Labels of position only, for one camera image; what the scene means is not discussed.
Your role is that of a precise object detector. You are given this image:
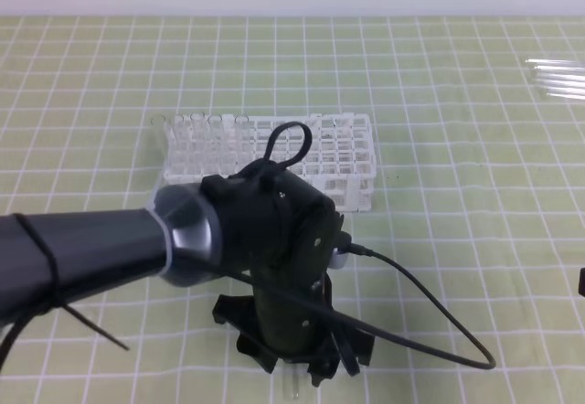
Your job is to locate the clear glass test tube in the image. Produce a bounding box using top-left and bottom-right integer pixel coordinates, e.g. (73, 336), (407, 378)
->
(282, 363), (301, 401)

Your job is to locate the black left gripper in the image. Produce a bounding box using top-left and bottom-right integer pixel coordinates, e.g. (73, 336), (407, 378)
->
(200, 160), (375, 375)

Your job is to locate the glass test tube in rack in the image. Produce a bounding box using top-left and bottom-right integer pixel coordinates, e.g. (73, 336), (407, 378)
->
(235, 115), (252, 168)
(175, 115), (189, 174)
(190, 112), (207, 174)
(207, 115), (223, 175)

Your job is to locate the glass tube leaning on rack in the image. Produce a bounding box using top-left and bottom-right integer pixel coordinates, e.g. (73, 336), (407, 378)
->
(151, 114), (168, 166)

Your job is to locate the green checkered tablecloth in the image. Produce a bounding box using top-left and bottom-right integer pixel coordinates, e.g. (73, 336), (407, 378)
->
(1, 16), (584, 403)

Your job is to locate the pile of spare glass tubes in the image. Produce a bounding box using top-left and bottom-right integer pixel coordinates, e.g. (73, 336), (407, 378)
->
(525, 58), (585, 101)

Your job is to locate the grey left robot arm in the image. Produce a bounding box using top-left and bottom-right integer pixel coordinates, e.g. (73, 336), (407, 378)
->
(1, 159), (374, 385)

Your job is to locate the white plastic test tube rack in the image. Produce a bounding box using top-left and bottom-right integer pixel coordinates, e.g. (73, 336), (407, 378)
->
(160, 112), (377, 212)

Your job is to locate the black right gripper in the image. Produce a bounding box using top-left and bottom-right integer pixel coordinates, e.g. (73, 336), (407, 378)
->
(578, 267), (585, 296)

